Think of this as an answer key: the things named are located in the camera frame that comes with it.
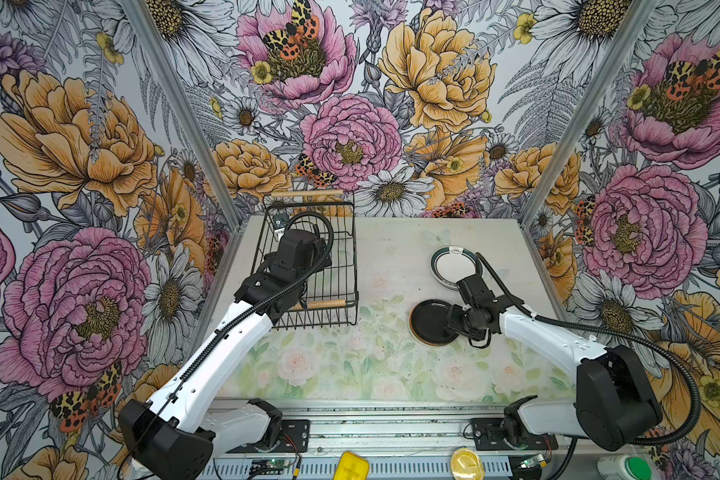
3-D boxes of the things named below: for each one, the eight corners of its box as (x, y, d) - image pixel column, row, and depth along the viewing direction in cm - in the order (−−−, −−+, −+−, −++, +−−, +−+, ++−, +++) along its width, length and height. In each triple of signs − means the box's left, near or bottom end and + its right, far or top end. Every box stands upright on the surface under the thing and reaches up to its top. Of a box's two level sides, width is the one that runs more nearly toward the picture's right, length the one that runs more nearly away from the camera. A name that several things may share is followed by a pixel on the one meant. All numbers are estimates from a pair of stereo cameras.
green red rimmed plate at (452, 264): (448, 294, 102) (450, 288, 100) (420, 264, 110) (422, 258, 108) (486, 271, 109) (488, 265, 106) (457, 244, 117) (459, 238, 114)
